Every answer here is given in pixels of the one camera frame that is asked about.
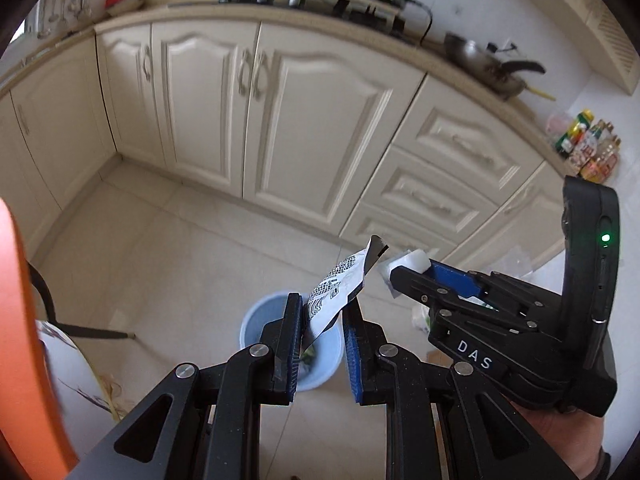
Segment orange round table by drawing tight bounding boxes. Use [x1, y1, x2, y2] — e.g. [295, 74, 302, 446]
[0, 197, 81, 480]

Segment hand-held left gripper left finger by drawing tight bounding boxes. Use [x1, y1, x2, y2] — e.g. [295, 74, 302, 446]
[65, 292, 306, 480]

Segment person's right hand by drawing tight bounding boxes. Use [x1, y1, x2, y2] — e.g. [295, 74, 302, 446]
[514, 401, 607, 480]

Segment person's right forearm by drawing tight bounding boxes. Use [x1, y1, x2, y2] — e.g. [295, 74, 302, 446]
[582, 452, 616, 480]

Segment cream kitchen base cabinets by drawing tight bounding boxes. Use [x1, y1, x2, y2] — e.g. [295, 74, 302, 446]
[0, 0, 591, 281]

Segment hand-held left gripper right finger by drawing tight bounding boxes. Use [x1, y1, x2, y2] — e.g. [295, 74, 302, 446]
[342, 302, 581, 480]

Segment light blue plastic bin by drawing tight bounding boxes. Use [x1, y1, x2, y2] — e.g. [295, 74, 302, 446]
[240, 291, 346, 391]

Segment white rounded printed object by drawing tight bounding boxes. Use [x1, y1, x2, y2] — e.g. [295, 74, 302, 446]
[37, 320, 121, 461]

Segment steel frying pan black handle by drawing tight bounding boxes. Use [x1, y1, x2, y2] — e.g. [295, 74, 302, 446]
[444, 32, 547, 101]

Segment black power cable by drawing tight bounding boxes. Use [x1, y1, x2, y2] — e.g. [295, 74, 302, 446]
[405, 0, 434, 46]

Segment yellow string bundle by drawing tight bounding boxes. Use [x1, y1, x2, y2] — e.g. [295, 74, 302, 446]
[100, 374, 132, 422]

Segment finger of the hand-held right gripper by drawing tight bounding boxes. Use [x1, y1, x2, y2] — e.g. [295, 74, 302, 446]
[432, 261, 563, 311]
[390, 265, 538, 333]

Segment black gas stove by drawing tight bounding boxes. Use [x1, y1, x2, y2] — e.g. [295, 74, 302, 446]
[219, 0, 408, 38]

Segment black metal table leg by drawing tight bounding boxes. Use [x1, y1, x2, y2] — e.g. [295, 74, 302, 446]
[27, 262, 136, 341]

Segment silver printed foil wrapper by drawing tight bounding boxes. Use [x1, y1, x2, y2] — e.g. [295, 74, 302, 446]
[300, 235, 390, 348]

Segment cluster of condiment bottles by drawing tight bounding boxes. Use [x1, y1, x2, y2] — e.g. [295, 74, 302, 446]
[547, 109, 623, 183]

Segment row of hanging utensils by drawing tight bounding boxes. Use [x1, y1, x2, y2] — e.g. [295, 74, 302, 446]
[37, 0, 93, 38]

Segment white bag green mark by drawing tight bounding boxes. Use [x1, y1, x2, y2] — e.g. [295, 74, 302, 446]
[410, 305, 436, 333]

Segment white tissue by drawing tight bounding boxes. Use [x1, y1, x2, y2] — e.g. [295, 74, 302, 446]
[379, 249, 433, 301]

